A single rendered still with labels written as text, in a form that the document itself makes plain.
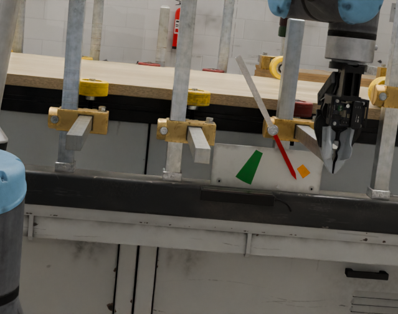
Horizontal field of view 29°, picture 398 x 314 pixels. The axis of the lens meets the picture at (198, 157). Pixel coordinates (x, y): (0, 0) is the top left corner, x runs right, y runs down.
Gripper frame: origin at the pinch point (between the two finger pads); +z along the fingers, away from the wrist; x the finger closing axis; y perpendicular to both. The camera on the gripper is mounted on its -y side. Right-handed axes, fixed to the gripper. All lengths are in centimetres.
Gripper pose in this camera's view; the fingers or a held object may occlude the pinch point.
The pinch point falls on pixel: (332, 166)
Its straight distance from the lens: 153.3
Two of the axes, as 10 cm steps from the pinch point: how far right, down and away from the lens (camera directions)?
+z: -1.0, 9.8, 1.5
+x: 9.9, 0.9, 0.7
